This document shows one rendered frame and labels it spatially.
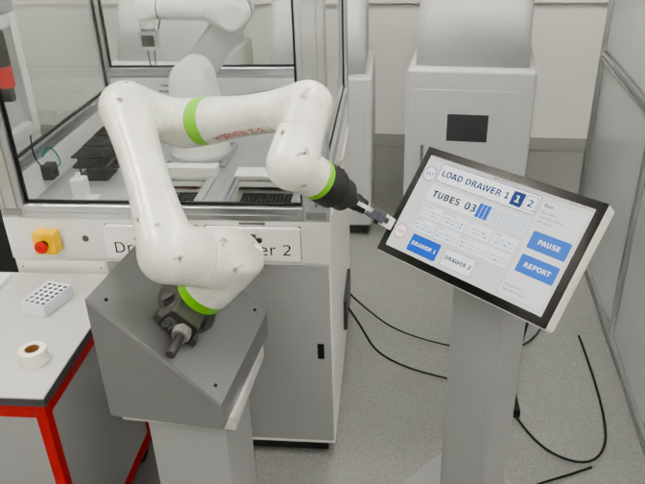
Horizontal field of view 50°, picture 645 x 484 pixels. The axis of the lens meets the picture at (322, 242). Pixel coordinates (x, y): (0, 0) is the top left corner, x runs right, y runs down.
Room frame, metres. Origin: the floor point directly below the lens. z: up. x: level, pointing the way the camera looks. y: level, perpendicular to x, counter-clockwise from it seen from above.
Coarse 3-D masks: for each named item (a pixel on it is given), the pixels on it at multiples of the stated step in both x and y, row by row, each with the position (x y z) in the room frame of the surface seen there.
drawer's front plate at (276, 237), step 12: (240, 228) 1.84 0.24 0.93; (252, 228) 1.84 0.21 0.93; (264, 228) 1.84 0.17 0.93; (276, 228) 1.83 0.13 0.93; (288, 228) 1.83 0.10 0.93; (264, 240) 1.83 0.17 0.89; (276, 240) 1.83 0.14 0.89; (288, 240) 1.82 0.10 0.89; (264, 252) 1.83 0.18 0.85; (276, 252) 1.83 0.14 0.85; (288, 252) 1.82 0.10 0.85; (300, 252) 1.83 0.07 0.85
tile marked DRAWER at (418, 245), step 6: (414, 234) 1.59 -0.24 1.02; (414, 240) 1.58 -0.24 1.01; (420, 240) 1.57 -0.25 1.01; (426, 240) 1.56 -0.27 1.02; (408, 246) 1.58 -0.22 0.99; (414, 246) 1.57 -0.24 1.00; (420, 246) 1.56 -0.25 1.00; (426, 246) 1.55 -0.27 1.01; (432, 246) 1.54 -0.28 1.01; (438, 246) 1.53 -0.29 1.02; (414, 252) 1.56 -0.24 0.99; (420, 252) 1.54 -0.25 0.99; (426, 252) 1.54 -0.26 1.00; (432, 252) 1.53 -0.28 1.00; (438, 252) 1.52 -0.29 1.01; (426, 258) 1.52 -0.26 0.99; (432, 258) 1.51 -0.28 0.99
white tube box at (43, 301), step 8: (48, 280) 1.79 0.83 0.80; (40, 288) 1.75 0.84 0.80; (48, 288) 1.76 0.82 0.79; (56, 288) 1.75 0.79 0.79; (64, 288) 1.75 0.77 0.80; (32, 296) 1.71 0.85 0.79; (40, 296) 1.71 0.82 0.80; (48, 296) 1.71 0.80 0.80; (56, 296) 1.70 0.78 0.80; (64, 296) 1.73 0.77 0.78; (24, 304) 1.68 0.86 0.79; (32, 304) 1.66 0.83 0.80; (40, 304) 1.66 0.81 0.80; (48, 304) 1.67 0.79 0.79; (56, 304) 1.69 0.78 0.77; (32, 312) 1.67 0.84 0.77; (40, 312) 1.66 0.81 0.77; (48, 312) 1.66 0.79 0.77
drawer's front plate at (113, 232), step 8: (112, 224) 1.90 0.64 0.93; (104, 232) 1.88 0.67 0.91; (112, 232) 1.88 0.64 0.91; (120, 232) 1.88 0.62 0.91; (128, 232) 1.88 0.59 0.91; (112, 240) 1.88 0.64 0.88; (120, 240) 1.88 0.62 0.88; (128, 240) 1.88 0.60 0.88; (112, 248) 1.88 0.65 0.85; (120, 248) 1.88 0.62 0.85; (112, 256) 1.88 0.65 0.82; (120, 256) 1.88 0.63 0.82
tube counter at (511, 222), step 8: (472, 200) 1.57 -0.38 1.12; (464, 208) 1.56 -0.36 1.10; (472, 208) 1.55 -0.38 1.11; (480, 208) 1.54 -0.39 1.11; (488, 208) 1.52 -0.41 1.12; (496, 208) 1.51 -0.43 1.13; (472, 216) 1.53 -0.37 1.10; (480, 216) 1.52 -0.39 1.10; (488, 216) 1.51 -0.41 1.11; (496, 216) 1.50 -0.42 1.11; (504, 216) 1.49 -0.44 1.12; (512, 216) 1.47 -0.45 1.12; (520, 216) 1.46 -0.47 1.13; (496, 224) 1.48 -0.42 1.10; (504, 224) 1.47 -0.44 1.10; (512, 224) 1.46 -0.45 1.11; (520, 224) 1.45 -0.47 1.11; (528, 224) 1.44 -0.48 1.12; (520, 232) 1.43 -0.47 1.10
